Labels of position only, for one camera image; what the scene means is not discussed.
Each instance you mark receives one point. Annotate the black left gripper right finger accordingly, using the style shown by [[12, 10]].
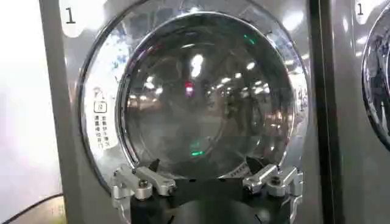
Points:
[[274, 179]]

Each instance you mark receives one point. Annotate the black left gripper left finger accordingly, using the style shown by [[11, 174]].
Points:
[[143, 179]]

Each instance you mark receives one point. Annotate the white instruction sticker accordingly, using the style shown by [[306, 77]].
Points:
[[102, 118]]

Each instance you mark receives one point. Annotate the grey dryer with round door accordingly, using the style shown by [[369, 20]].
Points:
[[359, 121], [189, 100]]

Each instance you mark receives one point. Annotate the round glass dryer door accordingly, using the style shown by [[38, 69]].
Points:
[[377, 82], [195, 91]]

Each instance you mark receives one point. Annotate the white number label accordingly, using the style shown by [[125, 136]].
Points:
[[364, 10], [73, 16]]

